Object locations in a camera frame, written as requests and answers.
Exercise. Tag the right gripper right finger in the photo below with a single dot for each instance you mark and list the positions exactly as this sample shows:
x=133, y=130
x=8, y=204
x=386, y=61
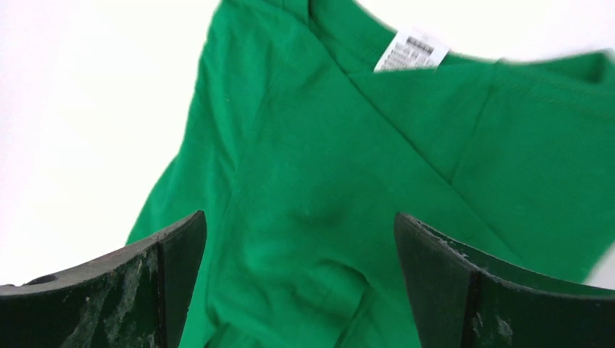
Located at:
x=463, y=297

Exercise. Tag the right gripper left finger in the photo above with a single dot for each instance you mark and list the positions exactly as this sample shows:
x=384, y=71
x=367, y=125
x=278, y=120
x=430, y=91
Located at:
x=136, y=296

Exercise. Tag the green t shirt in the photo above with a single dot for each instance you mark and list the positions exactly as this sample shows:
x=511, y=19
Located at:
x=300, y=154

